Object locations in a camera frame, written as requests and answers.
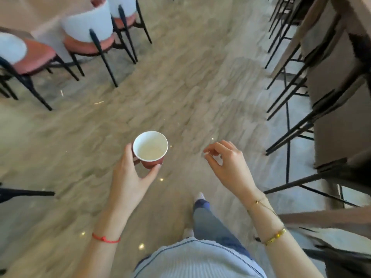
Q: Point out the person's right hand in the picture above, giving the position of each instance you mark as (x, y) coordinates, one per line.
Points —
(234, 170)

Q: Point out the person's left hand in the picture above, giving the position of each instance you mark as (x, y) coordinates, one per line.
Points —
(127, 185)

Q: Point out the red paper cup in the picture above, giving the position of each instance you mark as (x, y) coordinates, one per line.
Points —
(150, 147)

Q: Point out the person's right forearm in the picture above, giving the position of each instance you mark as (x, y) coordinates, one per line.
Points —
(289, 257)

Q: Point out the beige sneaker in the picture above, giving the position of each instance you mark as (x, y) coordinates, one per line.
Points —
(188, 233)
(199, 197)

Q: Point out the blue jeans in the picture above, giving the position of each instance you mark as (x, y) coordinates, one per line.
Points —
(214, 225)

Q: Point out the light blue ribbed shirt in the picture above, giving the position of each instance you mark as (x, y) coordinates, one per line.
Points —
(200, 263)

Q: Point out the brown wooden bar table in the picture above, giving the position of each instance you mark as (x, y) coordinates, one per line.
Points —
(333, 218)
(301, 31)

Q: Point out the row of black-legged bar stools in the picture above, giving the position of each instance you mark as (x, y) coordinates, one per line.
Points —
(333, 83)

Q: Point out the pink and white chair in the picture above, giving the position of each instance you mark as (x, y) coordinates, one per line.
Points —
(124, 4)
(87, 23)
(34, 56)

